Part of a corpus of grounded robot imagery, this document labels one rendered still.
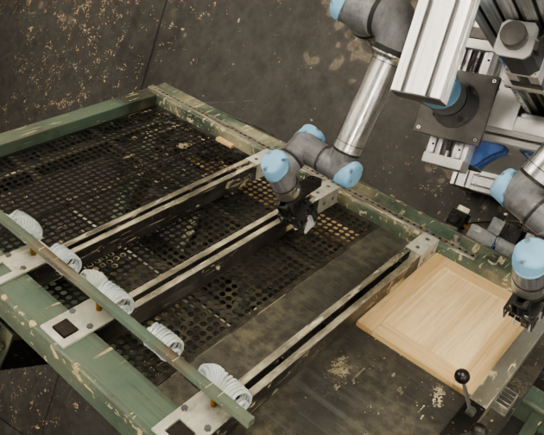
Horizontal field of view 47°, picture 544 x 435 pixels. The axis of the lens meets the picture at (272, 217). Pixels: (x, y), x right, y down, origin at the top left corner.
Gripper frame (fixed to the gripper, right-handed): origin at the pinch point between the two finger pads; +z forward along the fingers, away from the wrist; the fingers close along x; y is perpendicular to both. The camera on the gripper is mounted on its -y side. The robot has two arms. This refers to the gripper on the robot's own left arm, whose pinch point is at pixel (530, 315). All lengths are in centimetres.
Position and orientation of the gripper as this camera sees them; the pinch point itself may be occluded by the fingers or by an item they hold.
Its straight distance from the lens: 170.5
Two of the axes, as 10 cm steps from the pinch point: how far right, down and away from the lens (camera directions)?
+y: -6.2, 7.4, -2.7
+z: 2.9, 5.4, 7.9
